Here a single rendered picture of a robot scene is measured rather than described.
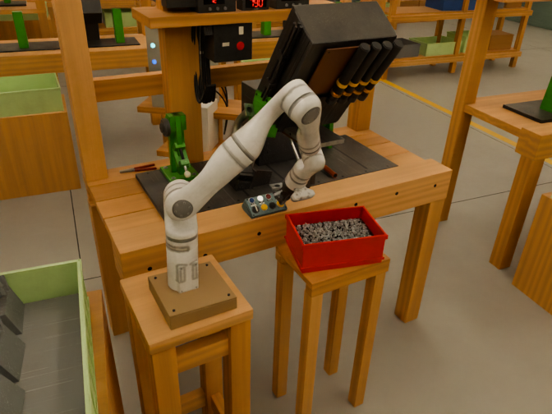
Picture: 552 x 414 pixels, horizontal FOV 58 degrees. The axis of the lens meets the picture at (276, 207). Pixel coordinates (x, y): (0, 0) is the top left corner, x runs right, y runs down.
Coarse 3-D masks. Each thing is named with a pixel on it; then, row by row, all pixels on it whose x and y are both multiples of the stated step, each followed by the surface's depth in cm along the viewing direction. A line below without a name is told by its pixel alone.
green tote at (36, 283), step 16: (16, 272) 145; (32, 272) 146; (48, 272) 148; (64, 272) 150; (80, 272) 145; (16, 288) 147; (32, 288) 149; (48, 288) 151; (64, 288) 153; (80, 288) 139; (80, 304) 134; (80, 320) 128; (96, 400) 125
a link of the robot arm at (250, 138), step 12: (288, 84) 131; (300, 84) 130; (276, 96) 131; (288, 96) 130; (300, 96) 128; (264, 108) 132; (276, 108) 133; (288, 108) 130; (252, 120) 132; (264, 120) 133; (240, 132) 132; (252, 132) 131; (264, 132) 134; (240, 144) 131; (252, 144) 132; (252, 156) 133
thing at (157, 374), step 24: (216, 336) 154; (240, 336) 154; (144, 360) 171; (168, 360) 143; (192, 360) 150; (216, 360) 189; (240, 360) 159; (144, 384) 176; (168, 384) 148; (216, 384) 196; (240, 384) 164; (144, 408) 182; (168, 408) 152; (192, 408) 197; (216, 408) 193; (240, 408) 170
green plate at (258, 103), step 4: (256, 92) 199; (260, 92) 196; (256, 96) 199; (256, 100) 199; (260, 100) 196; (264, 100) 194; (268, 100) 192; (256, 104) 199; (260, 104) 196; (264, 104) 194; (256, 108) 199; (260, 108) 196; (256, 112) 199; (272, 128) 199; (276, 128) 200; (272, 132) 200; (276, 132) 201; (268, 136) 200; (272, 136) 201
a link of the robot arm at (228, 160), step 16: (224, 144) 133; (224, 160) 132; (240, 160) 132; (208, 176) 133; (224, 176) 133; (176, 192) 133; (192, 192) 133; (208, 192) 135; (176, 208) 134; (192, 208) 135
